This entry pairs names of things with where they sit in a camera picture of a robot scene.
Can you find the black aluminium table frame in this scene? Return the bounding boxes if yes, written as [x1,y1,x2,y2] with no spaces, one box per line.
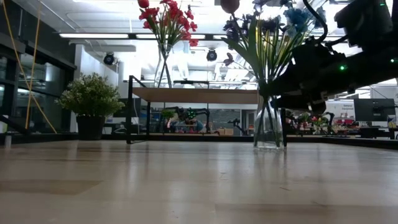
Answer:
[0,132,398,151]

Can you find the dark computer monitor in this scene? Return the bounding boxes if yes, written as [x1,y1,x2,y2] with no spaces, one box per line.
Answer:
[353,98,397,123]

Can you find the purple artificial flower bunch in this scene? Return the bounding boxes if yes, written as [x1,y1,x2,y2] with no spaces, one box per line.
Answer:
[221,14,282,147]

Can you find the potted green plant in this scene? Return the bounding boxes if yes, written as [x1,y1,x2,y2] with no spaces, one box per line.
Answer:
[55,73,126,141]

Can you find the yellow cable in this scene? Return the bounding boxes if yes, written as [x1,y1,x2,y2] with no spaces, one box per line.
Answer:
[25,2,42,131]
[1,0,58,134]

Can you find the wooden shelf with black frame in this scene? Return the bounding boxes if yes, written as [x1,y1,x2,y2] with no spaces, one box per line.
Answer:
[126,75,289,146]

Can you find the black diagonal frame strut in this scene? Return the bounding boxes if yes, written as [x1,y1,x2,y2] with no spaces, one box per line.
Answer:
[0,114,32,147]

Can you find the clear glass vase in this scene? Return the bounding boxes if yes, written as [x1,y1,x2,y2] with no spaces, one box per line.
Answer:
[252,79,286,150]
[154,42,174,89]

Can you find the long ceiling light rail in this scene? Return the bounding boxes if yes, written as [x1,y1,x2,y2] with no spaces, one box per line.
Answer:
[58,32,237,41]

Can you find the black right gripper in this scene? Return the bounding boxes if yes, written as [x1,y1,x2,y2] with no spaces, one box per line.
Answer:
[259,37,349,115]

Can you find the distant flowers on table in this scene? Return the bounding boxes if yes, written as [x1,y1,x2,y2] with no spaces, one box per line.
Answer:
[285,112,336,135]

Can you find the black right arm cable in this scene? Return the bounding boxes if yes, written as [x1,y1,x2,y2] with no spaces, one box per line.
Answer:
[302,0,330,44]

